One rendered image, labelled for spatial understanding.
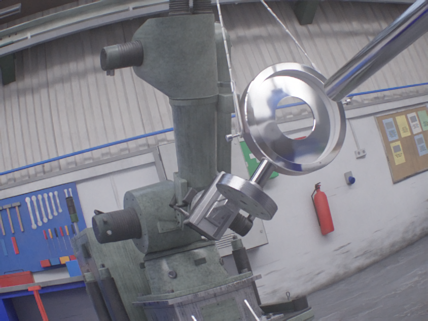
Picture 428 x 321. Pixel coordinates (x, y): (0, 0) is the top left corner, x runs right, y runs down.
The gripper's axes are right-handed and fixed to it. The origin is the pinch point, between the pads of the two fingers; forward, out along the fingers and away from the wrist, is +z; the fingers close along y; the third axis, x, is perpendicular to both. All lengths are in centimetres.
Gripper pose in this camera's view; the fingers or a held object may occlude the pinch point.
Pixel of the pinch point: (232, 203)
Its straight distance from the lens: 188.3
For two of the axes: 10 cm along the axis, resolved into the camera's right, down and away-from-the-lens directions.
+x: 8.1, 5.8, 0.9
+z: 2.1, -1.5, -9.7
